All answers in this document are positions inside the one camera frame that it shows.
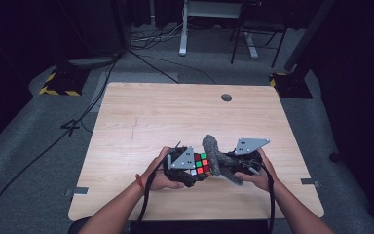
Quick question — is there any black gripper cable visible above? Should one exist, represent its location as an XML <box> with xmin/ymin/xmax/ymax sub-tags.
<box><xmin>257</xmin><ymin>162</ymin><xmax>277</xmax><ymax>234</ymax></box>
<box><xmin>129</xmin><ymin>154</ymin><xmax>169</xmax><ymax>234</ymax></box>

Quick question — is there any yellow-black striped stand base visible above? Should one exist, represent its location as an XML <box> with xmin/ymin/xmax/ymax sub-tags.
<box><xmin>38</xmin><ymin>66</ymin><xmax>91</xmax><ymax>97</ymax></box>
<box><xmin>269</xmin><ymin>71</ymin><xmax>314</xmax><ymax>99</ymax></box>

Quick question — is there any grey tape strip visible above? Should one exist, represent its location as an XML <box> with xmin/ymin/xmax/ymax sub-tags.
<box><xmin>299</xmin><ymin>177</ymin><xmax>322</xmax><ymax>189</ymax></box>
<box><xmin>63</xmin><ymin>186</ymin><xmax>90</xmax><ymax>198</ymax></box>

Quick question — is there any white desk frame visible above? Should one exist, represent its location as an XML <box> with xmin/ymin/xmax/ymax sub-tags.
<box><xmin>178</xmin><ymin>0</ymin><xmax>260</xmax><ymax>59</ymax></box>

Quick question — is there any thin black floor cable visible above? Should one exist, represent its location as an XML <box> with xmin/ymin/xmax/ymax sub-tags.
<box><xmin>128</xmin><ymin>48</ymin><xmax>217</xmax><ymax>86</ymax></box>

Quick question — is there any red wrist band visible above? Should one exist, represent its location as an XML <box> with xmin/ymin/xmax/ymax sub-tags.
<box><xmin>134</xmin><ymin>173</ymin><xmax>146</xmax><ymax>195</ymax></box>

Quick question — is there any bundle of floor cables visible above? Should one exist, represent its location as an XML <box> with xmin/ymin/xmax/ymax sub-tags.
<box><xmin>128</xmin><ymin>18</ymin><xmax>191</xmax><ymax>53</ymax></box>

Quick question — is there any person's right hand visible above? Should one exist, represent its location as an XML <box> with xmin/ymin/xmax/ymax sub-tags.
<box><xmin>234</xmin><ymin>148</ymin><xmax>279</xmax><ymax>193</ymax></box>

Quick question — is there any black slanted pole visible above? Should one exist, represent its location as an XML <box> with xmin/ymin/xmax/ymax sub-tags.
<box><xmin>283</xmin><ymin>0</ymin><xmax>337</xmax><ymax>73</ymax></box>

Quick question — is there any long black floor cable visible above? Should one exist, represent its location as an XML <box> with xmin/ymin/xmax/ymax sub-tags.
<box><xmin>0</xmin><ymin>53</ymin><xmax>125</xmax><ymax>232</ymax></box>

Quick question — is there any small black floor object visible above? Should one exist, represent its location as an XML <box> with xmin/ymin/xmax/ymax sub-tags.
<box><xmin>328</xmin><ymin>151</ymin><xmax>342</xmax><ymax>164</ymax></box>

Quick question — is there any black chair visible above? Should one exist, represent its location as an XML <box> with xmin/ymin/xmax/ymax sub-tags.
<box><xmin>229</xmin><ymin>0</ymin><xmax>288</xmax><ymax>69</ymax></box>

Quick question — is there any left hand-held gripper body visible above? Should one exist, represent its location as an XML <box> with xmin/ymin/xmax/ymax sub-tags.
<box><xmin>162</xmin><ymin>140</ymin><xmax>200</xmax><ymax>188</ymax></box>

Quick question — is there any colourful puzzle cube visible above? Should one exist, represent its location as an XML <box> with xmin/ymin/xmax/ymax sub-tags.
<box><xmin>189</xmin><ymin>152</ymin><xmax>211</xmax><ymax>176</ymax></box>

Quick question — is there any person's left hand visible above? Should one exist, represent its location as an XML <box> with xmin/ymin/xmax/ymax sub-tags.
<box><xmin>140</xmin><ymin>146</ymin><xmax>186</xmax><ymax>192</ymax></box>

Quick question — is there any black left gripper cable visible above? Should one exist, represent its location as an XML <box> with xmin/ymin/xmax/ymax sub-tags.
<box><xmin>129</xmin><ymin>154</ymin><xmax>169</xmax><ymax>234</ymax></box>

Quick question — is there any grey flat stand base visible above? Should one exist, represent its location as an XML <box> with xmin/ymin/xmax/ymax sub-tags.
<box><xmin>67</xmin><ymin>56</ymin><xmax>120</xmax><ymax>70</ymax></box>

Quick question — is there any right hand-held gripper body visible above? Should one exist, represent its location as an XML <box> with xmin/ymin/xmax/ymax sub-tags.
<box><xmin>228</xmin><ymin>137</ymin><xmax>272</xmax><ymax>174</ymax></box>

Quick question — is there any grey cloth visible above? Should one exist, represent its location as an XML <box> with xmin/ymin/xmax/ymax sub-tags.
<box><xmin>201</xmin><ymin>134</ymin><xmax>245</xmax><ymax>187</ymax></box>

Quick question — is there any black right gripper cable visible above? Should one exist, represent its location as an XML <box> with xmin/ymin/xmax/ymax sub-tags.
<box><xmin>257</xmin><ymin>162</ymin><xmax>277</xmax><ymax>234</ymax></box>

